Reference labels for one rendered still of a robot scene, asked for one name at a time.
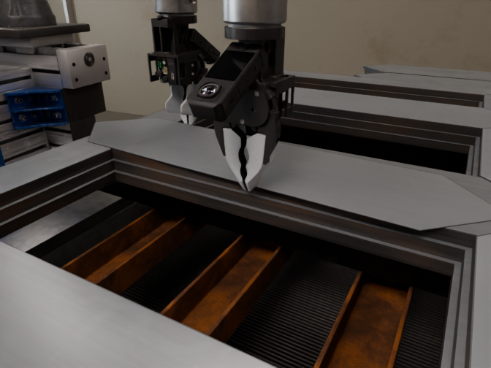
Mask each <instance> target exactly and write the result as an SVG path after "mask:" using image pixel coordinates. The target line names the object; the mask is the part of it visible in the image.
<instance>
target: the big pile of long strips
mask: <svg viewBox="0 0 491 368"><path fill-rule="evenodd" d="M363 68H364V69H365V73H364V74H355V75H354V76H355V77H367V78H375V79H383V80H399V81H407V82H415V83H431V84H439V85H454V86H462V87H471V88H486V89H491V72H480V71H471V70H461V69H442V68H432V67H422V66H404V65H393V64H392V65H376V66H363Z"/></svg>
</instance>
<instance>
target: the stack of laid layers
mask: <svg viewBox="0 0 491 368"><path fill-rule="evenodd" d="M294 86H295V87H297V88H310V89H316V90H323V91H336V92H343V93H355V94H362V95H369V96H382V97H389V98H396V99H408V100H415V101H428V102H435V103H442V104H454V105H461V106H468V107H481V108H484V95H478V94H470V93H456V92H448V91H434V90H426V89H418V88H404V87H396V86H388V85H374V84H367V83H352V82H344V81H337V80H323V79H315V78H307V77H295V81H294ZM284 111H285V107H284V108H282V115H281V118H280V119H278V120H279V122H280V124H281V125H285V126H294V127H299V128H304V129H313V130H318V131H326V132H332V133H336V134H345V135H350V136H355V137H364V138H368V139H377V140H382V141H387V142H396V143H400V144H405V145H414V146H419V147H428V148H432V149H438V150H446V151H451V152H456V153H464V154H468V158H467V164H466V169H465V174H460V173H456V172H448V171H444V170H440V169H432V168H427V167H423V166H416V165H411V164H404V163H399V162H395V161H388V160H383V159H378V158H371V157H367V156H358V155H354V154H350V153H342V152H338V151H334V150H326V149H321V148H317V147H309V146H305V145H298V144H293V143H289V142H281V141H278V142H280V143H284V144H288V145H295V146H299V147H306V148H310V149H314V150H321V151H325V152H329V153H336V154H340V155H344V156H351V157H355V158H361V159H365V160H369V161H376V162H380V163H384V164H391V165H395V166H401V167H405V168H409V169H416V170H420V171H424V172H431V173H435V174H439V175H443V176H445V177H447V178H449V179H450V180H452V181H454V182H455V183H457V184H458V185H461V186H462V187H464V188H465V189H467V190H469V191H470V192H472V193H474V194H476V195H477V196H479V197H480V198H482V199H483V200H485V201H487V202H489V203H490V204H491V182H490V181H489V180H486V179H484V178H483V177H480V163H481V150H482V129H478V128H473V127H467V126H456V125H450V124H445V123H434V122H428V121H422V120H412V119H405V118H395V117H389V116H383V115H373V114H367V113H361V112H350V111H345V110H334V109H328V108H322V107H312V106H305V105H300V104H294V107H293V114H291V115H290V116H288V117H286V118H285V117H284ZM115 181H118V182H121V183H125V184H128V185H133V186H136V187H138V188H143V189H146V190H149V191H153V192H157V193H161V194H164V195H167V196H171V197H174V198H177V199H182V200H184V201H188V202H192V203H195V204H199V205H202V206H205V207H209V208H213V209H215V210H220V211H223V212H228V213H230V214H233V215H238V216H240V217H244V218H248V219H251V220H254V221H259V222H262V223H266V224H269V225H272V226H277V227H279V228H282V229H287V230H290V231H294V232H297V233H300V234H304V235H308V236H310V237H315V238H318V239H322V240H325V241H328V242H333V243H335V244H339V245H343V246H346V247H349V248H353V249H356V250H361V251H364V252H366V253H371V254H374V255H377V256H381V257H384V258H389V259H392V260H395V261H399V262H402V263H405V264H410V265H412V266H415V267H420V268H423V269H428V270H430V271H434V272H438V273H441V274H444V275H448V276H451V280H450V285H449V295H448V301H447V306H446V317H445V322H444V332H443V338H442V343H441V353H440V359H439V365H438V368H469V359H470V346H471V321H472V307H473V282H474V268H475V255H476V237H477V236H481V235H485V234H491V221H487V222H482V223H472V224H467V225H461V226H452V227H446V228H441V229H431V230H426V231H417V230H414V229H409V228H406V227H403V226H398V225H395V224H392V223H387V222H384V221H379V220H376V219H373V218H368V217H365V216H362V215H357V214H354V213H351V212H346V211H343V210H338V209H335V208H332V207H327V206H324V205H321V204H316V203H313V202H308V201H305V200H302V199H297V198H294V197H291V196H286V195H283V194H280V193H275V192H272V191H267V190H264V189H261V188H256V187H255V188H254V189H253V190H252V191H245V190H243V188H242V187H241V185H240V184H239V183H237V182H234V181H231V180H226V179H223V178H220V177H215V176H212V175H207V174H204V173H201V172H196V171H193V170H190V169H185V168H182V167H179V166H174V165H171V164H166V163H163V162H160V161H155V160H152V159H149V158H144V157H142V156H137V155H134V154H131V153H126V152H123V151H120V150H116V149H112V148H111V150H108V151H106V152H104V153H101V154H99V155H97V156H94V157H92V158H89V159H86V160H84V161H81V162H79V163H77V164H74V165H72V166H69V167H67V168H65V169H62V170H59V171H57V172H54V173H52V174H50V175H47V176H45V177H42V178H40V179H38V180H35V181H33V182H30V183H27V184H25V185H22V186H21V187H18V188H15V189H13V190H11V191H8V192H6V193H3V194H1V195H0V239H1V238H2V237H5V236H7V235H8V234H11V233H12V232H14V231H17V230H18V229H21V228H23V227H25V226H27V225H29V224H31V223H33V222H35V221H38V220H39V219H41V218H43V217H45V216H47V215H49V214H51V213H53V212H55V211H57V210H60V209H61V208H63V207H65V206H67V205H69V204H71V203H73V202H76V201H77V200H79V199H82V198H83V197H85V196H87V195H89V194H91V193H93V192H95V191H98V190H99V189H101V188H103V187H105V186H107V185H109V184H111V183H114V182H115Z"/></svg>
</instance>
